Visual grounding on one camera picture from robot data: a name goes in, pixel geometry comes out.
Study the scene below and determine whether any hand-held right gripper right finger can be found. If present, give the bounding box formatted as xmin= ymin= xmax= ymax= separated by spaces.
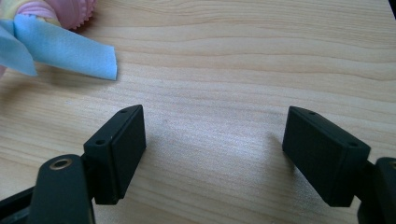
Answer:
xmin=281 ymin=105 xmax=372 ymax=208

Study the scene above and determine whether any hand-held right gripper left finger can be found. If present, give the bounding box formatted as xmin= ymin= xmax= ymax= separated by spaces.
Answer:
xmin=83 ymin=105 xmax=148 ymax=205

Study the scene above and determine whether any pink plush toy blue ribbon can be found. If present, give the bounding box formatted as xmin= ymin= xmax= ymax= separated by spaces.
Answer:
xmin=0 ymin=0 xmax=119 ymax=81

